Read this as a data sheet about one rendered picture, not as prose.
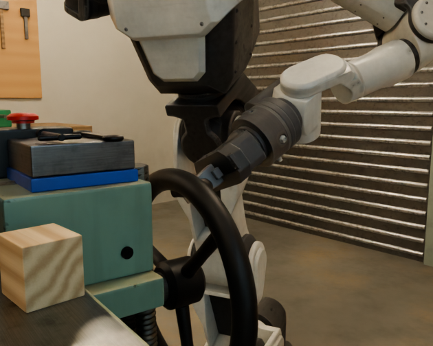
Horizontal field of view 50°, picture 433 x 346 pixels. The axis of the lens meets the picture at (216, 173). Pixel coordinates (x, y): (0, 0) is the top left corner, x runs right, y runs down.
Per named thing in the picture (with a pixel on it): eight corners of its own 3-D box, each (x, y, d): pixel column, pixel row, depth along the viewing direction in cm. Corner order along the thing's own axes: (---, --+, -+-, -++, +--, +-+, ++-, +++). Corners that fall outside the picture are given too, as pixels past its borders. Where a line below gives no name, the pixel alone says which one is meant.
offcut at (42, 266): (85, 295, 33) (82, 234, 32) (26, 314, 30) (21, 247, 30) (57, 278, 36) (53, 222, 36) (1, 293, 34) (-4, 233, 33)
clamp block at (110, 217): (157, 272, 46) (154, 182, 45) (11, 307, 38) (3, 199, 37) (98, 236, 58) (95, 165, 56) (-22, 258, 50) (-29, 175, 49)
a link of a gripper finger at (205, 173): (179, 189, 65) (209, 163, 68) (192, 206, 66) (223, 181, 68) (182, 187, 64) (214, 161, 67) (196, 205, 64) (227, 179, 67)
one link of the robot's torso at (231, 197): (210, 261, 137) (191, 107, 119) (267, 270, 130) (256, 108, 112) (187, 293, 124) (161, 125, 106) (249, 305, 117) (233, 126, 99)
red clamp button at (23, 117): (42, 123, 47) (42, 112, 47) (10, 123, 45) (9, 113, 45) (34, 121, 49) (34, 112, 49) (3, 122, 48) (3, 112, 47)
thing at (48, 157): (139, 180, 45) (137, 123, 44) (18, 194, 39) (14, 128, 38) (89, 165, 56) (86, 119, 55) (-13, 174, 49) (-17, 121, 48)
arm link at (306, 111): (291, 169, 75) (333, 131, 80) (290, 117, 67) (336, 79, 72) (240, 141, 81) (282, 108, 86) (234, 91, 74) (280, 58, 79)
